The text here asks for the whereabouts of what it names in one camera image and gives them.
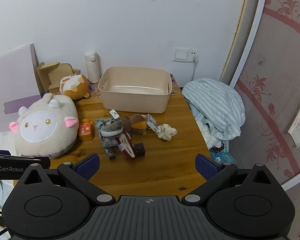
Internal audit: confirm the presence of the brown plush toy white hat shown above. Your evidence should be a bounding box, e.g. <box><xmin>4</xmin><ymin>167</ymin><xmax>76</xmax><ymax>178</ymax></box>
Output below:
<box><xmin>95</xmin><ymin>114</ymin><xmax>148</xmax><ymax>140</ymax></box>

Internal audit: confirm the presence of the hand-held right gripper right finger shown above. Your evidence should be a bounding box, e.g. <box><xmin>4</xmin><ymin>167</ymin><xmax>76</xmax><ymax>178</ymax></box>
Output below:
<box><xmin>181</xmin><ymin>154</ymin><xmax>280</xmax><ymax>204</ymax></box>

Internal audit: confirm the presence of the white sheep plush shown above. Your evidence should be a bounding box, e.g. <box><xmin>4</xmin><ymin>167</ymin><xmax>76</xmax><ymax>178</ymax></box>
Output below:
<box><xmin>9</xmin><ymin>93</ymin><xmax>80</xmax><ymax>159</ymax></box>

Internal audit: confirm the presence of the blue striped blanket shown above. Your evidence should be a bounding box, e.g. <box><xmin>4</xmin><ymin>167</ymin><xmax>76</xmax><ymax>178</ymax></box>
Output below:
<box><xmin>181</xmin><ymin>78</ymin><xmax>246</xmax><ymax>141</ymax></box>

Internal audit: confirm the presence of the white plug with cable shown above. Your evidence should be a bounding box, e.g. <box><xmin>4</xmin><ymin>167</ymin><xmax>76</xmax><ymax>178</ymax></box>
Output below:
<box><xmin>191</xmin><ymin>56</ymin><xmax>200</xmax><ymax>81</ymax></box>

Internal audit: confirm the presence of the orange white hamster plush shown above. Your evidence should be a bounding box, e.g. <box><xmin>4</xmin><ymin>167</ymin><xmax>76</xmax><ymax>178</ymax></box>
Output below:
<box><xmin>59</xmin><ymin>74</ymin><xmax>90</xmax><ymax>101</ymax></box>

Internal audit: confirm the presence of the white thermos bottle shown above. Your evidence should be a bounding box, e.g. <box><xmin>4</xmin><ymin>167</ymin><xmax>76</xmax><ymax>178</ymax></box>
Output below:
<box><xmin>84</xmin><ymin>50</ymin><xmax>101</xmax><ymax>84</ymax></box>

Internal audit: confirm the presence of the black box star label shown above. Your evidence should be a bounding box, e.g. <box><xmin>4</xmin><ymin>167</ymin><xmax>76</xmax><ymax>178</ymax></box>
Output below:
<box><xmin>105</xmin><ymin>146</ymin><xmax>116</xmax><ymax>161</ymax></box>

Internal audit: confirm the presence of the beige plastic container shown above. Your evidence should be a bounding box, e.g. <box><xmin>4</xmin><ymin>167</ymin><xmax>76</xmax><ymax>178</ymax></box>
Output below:
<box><xmin>99</xmin><ymin>67</ymin><xmax>172</xmax><ymax>114</ymax></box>

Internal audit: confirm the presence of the white fluffy cloth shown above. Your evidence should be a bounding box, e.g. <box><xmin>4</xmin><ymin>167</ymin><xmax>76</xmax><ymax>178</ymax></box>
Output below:
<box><xmin>197</xmin><ymin>121</ymin><xmax>226</xmax><ymax>151</ymax></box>

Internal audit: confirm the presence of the red white hair clip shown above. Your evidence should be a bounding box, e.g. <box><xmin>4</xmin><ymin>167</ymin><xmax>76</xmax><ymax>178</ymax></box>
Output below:
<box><xmin>118</xmin><ymin>134</ymin><xmax>136</xmax><ymax>158</ymax></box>

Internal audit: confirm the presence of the pink board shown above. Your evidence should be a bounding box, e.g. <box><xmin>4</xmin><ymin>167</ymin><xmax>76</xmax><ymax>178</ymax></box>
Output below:
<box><xmin>0</xmin><ymin>43</ymin><xmax>44</xmax><ymax>133</ymax></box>

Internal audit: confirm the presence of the orange toy box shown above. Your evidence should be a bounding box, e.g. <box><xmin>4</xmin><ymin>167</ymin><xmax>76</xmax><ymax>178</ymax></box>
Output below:
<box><xmin>78</xmin><ymin>119</ymin><xmax>93</xmax><ymax>141</ymax></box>

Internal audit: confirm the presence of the cream hair scrunchie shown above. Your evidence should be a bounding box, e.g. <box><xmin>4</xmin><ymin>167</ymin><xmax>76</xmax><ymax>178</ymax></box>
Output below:
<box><xmin>156</xmin><ymin>124</ymin><xmax>177</xmax><ymax>141</ymax></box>

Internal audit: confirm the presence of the floral patterned wardrobe door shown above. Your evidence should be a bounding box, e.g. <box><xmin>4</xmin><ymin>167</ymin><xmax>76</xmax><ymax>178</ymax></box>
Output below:
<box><xmin>220</xmin><ymin>0</ymin><xmax>300</xmax><ymax>240</ymax></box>

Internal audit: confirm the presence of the blue plastic bag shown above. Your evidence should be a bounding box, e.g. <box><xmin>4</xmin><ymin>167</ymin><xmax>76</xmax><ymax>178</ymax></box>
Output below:
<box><xmin>210</xmin><ymin>145</ymin><xmax>237</xmax><ymax>166</ymax></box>

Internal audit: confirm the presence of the white wall switch socket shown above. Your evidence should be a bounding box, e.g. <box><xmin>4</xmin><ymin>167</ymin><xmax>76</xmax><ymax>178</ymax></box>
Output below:
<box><xmin>173</xmin><ymin>47</ymin><xmax>201</xmax><ymax>63</ymax></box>

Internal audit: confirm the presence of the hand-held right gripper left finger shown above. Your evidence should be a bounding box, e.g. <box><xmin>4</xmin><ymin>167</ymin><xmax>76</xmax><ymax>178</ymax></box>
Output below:
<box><xmin>17</xmin><ymin>153</ymin><xmax>115</xmax><ymax>204</ymax></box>

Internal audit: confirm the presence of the dark brown block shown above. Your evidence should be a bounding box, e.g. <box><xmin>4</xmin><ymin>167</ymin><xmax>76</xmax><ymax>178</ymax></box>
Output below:
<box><xmin>134</xmin><ymin>143</ymin><xmax>146</xmax><ymax>158</ymax></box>

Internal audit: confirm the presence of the wooden stand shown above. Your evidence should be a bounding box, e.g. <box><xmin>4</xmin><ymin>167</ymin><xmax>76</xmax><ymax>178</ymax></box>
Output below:
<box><xmin>37</xmin><ymin>62</ymin><xmax>73</xmax><ymax>93</ymax></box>

